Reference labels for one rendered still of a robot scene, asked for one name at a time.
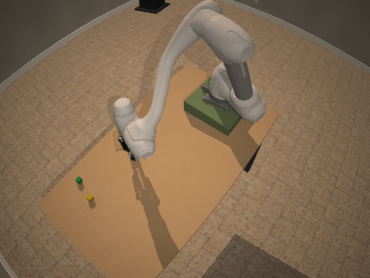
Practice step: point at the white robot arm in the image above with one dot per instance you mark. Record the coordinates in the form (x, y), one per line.
(226, 39)

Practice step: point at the green die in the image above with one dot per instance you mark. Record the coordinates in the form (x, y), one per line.
(79, 180)

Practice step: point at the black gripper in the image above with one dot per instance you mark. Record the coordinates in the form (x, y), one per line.
(125, 148)

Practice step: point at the yellow die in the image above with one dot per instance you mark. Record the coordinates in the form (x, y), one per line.
(90, 197)

